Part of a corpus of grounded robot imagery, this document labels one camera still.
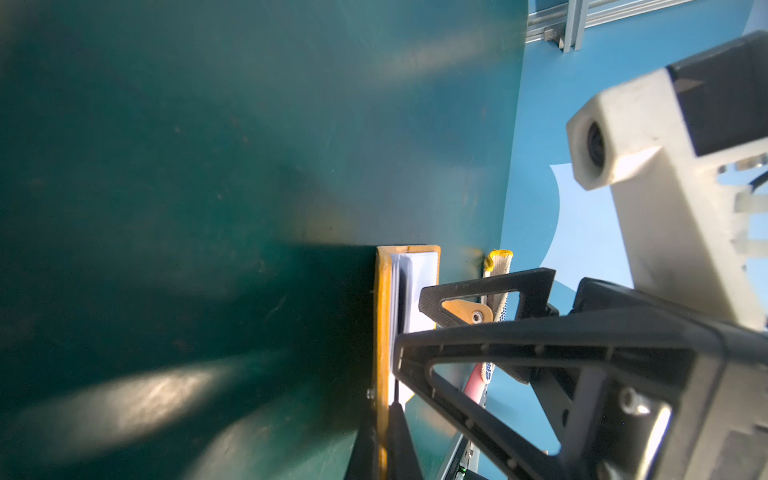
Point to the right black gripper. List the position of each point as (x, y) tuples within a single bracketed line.
[(661, 391)]

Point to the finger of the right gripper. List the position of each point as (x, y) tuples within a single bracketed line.
[(534, 345), (520, 296)]

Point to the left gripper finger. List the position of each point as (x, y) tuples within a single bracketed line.
[(396, 444)]

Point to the yellow leather card holder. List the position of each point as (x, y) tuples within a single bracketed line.
[(401, 273)]

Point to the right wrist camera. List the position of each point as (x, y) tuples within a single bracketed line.
[(660, 143)]

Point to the aluminium frame rear bar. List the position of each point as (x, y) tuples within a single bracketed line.
[(564, 24)]

